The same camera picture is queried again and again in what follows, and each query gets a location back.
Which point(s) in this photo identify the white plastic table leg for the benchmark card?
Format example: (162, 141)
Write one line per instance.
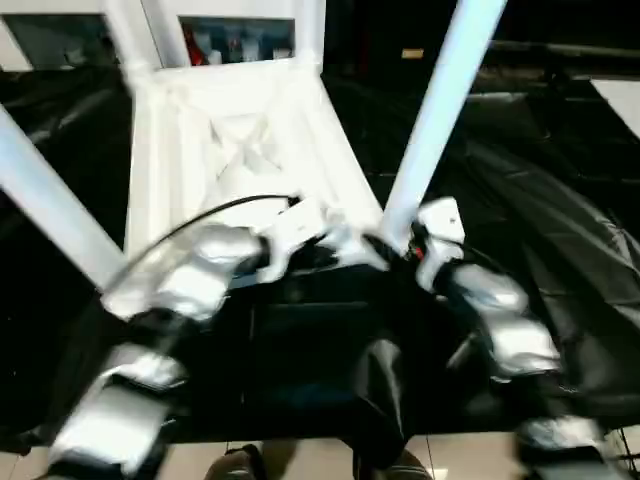
(125, 35)
(440, 100)
(40, 175)
(307, 30)

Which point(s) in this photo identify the white plastic table top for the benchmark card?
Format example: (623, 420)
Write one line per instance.
(175, 125)

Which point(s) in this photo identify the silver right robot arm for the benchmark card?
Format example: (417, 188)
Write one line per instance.
(510, 315)

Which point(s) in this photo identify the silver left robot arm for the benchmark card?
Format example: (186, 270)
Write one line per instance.
(200, 280)

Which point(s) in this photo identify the black mat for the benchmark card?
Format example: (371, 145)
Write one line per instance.
(525, 200)

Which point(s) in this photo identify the small tan block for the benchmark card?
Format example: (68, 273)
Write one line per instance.
(413, 53)

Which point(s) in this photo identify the black left robot foot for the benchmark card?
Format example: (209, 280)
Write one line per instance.
(235, 464)

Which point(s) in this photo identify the white flat board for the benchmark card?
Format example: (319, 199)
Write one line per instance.
(620, 102)

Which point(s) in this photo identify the white cabinet with glass doors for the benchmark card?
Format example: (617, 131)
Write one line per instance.
(165, 30)

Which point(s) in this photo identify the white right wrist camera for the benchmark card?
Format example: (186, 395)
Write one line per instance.
(440, 215)

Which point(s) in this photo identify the black rail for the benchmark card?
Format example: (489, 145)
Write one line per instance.
(565, 50)

